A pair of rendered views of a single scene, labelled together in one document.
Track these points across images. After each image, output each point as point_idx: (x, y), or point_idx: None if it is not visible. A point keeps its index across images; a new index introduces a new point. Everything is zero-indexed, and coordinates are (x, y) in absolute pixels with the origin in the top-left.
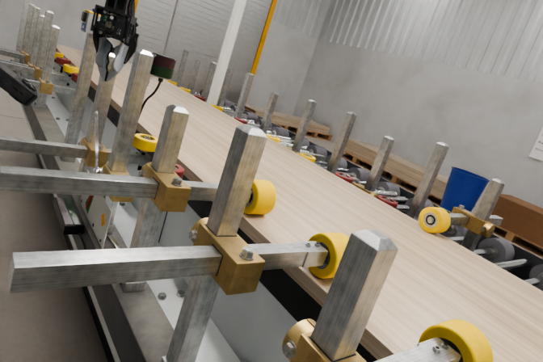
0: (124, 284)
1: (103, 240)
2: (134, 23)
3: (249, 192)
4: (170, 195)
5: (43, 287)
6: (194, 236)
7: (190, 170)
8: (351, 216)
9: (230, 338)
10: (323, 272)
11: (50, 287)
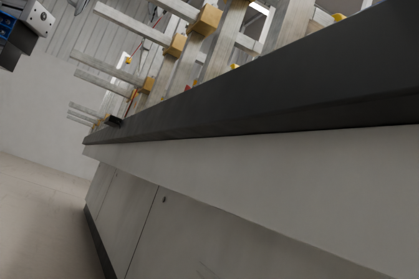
0: (143, 109)
1: (133, 113)
2: None
3: None
4: (178, 38)
5: None
6: (187, 24)
7: None
8: None
9: None
10: None
11: None
